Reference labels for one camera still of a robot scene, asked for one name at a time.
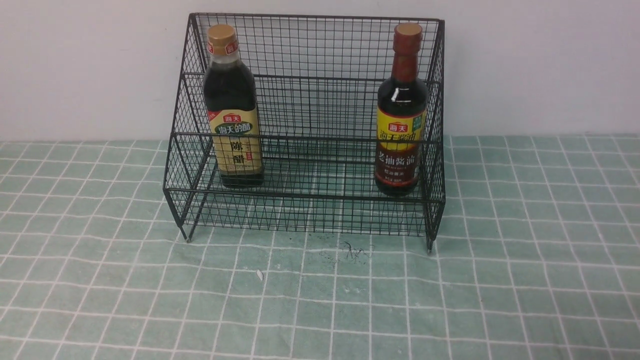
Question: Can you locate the black wire mesh shelf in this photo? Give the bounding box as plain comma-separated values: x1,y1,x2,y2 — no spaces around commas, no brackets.
163,13,446,249

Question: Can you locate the green checkered tablecloth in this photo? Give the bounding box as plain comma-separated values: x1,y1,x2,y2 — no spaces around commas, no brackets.
1,134,639,360

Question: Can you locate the soy sauce bottle red cap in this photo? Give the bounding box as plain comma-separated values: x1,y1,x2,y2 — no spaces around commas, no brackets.
374,22,428,198

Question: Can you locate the vinegar bottle gold cap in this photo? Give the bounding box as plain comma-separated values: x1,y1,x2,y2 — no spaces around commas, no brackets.
202,23,265,188

